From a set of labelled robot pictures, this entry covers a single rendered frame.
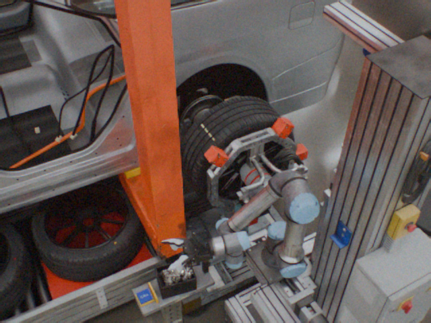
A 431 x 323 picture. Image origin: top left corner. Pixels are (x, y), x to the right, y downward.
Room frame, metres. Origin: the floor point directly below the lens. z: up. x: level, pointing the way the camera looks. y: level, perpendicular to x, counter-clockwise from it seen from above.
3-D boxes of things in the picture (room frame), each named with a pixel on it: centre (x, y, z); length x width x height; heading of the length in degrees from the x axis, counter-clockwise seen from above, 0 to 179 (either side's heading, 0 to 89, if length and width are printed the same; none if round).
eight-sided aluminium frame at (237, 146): (1.98, -0.21, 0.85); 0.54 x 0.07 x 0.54; 117
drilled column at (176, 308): (1.48, 0.25, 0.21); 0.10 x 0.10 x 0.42; 27
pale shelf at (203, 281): (1.49, 0.23, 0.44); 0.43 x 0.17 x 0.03; 117
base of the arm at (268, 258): (1.44, -0.31, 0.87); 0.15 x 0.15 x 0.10
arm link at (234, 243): (1.24, -0.09, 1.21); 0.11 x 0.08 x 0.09; 105
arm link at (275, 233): (1.43, -0.31, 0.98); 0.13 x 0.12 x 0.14; 15
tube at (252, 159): (1.82, -0.18, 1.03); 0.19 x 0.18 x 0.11; 27
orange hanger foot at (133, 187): (2.02, 0.42, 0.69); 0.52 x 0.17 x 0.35; 27
